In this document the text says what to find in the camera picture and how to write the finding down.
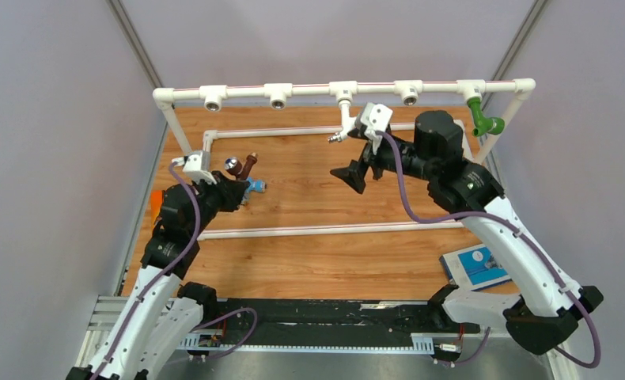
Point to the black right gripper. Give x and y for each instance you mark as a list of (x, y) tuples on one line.
[(354, 172)]

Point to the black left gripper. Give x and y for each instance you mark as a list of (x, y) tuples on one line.
[(230, 191)]

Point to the brown water faucet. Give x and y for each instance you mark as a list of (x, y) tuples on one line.
[(240, 170)]

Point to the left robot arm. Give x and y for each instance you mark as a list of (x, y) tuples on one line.
[(161, 310)]

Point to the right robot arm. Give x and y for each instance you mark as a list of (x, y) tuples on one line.
[(549, 304)]

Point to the blue water faucet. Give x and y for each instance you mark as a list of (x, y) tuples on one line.
[(254, 185)]

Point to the white water faucet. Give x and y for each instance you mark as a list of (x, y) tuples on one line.
[(351, 126)]

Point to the green water faucet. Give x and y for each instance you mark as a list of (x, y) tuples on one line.
[(484, 125)]

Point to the orange razor package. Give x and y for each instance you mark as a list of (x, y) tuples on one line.
[(156, 200)]

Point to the blue white box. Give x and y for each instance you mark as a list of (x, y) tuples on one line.
[(473, 268)]

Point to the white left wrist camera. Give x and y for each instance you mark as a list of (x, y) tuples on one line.
[(196, 166)]

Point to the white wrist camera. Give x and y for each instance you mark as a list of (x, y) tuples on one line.
[(196, 166), (374, 120)]

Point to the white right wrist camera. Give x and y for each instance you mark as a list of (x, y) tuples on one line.
[(374, 120)]

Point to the white PVC pipe frame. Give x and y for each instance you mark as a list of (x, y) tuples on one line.
[(312, 89)]

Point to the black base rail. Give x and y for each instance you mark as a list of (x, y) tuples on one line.
[(329, 322)]

